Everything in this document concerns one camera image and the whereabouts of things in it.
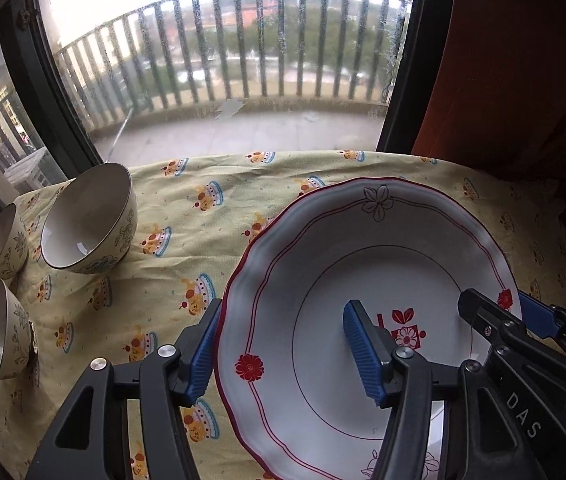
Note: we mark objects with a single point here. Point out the red curtain right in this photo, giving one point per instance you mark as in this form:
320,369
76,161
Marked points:
499,102

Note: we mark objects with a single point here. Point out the large floral ceramic bowl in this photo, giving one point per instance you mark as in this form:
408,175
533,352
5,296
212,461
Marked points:
90,226

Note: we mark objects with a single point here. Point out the small floral bowl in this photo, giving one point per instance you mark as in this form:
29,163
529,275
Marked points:
15,334
13,243

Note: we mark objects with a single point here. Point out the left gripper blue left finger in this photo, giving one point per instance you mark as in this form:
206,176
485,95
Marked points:
171,378

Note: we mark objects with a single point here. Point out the black window frame post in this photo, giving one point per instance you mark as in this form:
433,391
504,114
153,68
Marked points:
37,82

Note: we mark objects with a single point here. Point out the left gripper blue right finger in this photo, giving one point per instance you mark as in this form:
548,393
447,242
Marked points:
398,380

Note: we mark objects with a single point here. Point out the balcony metal railing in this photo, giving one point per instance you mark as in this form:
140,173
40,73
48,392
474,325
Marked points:
158,79

